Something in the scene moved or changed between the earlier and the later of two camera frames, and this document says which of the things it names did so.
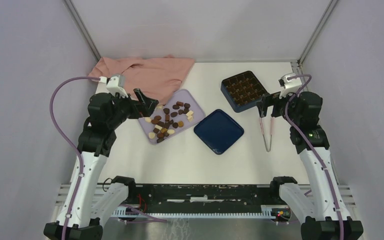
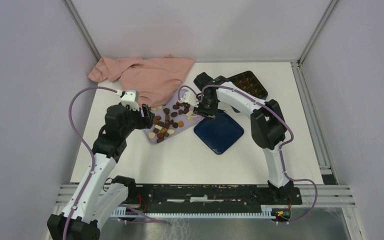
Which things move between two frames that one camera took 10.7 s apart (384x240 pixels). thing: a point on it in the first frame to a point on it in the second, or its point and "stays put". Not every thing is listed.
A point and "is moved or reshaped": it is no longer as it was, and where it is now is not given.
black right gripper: x=270 y=100 to x=210 y=114
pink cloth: x=159 y=77 stays put
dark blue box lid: x=219 y=131 stays put
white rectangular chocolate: x=189 y=114 stays put
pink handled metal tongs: x=272 y=130 is moved or reshaped
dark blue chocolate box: x=242 y=90 stays put
